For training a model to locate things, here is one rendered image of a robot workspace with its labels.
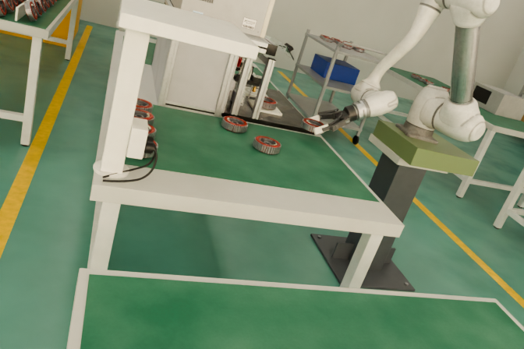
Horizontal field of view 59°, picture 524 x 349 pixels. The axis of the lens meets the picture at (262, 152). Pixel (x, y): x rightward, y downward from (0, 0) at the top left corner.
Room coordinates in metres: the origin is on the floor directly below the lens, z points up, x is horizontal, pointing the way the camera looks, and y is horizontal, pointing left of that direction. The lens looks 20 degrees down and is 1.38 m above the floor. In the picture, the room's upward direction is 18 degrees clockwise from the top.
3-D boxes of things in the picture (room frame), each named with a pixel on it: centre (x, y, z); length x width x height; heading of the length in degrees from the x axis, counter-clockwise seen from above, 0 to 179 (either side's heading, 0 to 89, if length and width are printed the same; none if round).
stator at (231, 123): (1.88, 0.15, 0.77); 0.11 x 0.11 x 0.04
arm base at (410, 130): (2.46, -0.75, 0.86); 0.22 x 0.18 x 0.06; 11
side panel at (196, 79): (1.94, 0.36, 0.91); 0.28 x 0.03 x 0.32; 111
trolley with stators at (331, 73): (5.11, -0.51, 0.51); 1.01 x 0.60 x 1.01; 21
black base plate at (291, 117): (2.38, 0.11, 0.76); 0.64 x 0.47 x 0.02; 21
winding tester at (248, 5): (2.28, 0.41, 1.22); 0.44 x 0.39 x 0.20; 21
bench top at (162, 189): (2.30, 0.33, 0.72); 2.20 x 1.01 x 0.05; 21
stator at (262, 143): (1.76, -0.01, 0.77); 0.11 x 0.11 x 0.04
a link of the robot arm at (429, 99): (2.44, -0.76, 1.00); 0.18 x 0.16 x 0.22; 37
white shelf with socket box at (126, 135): (1.33, 0.32, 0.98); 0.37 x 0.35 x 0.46; 21
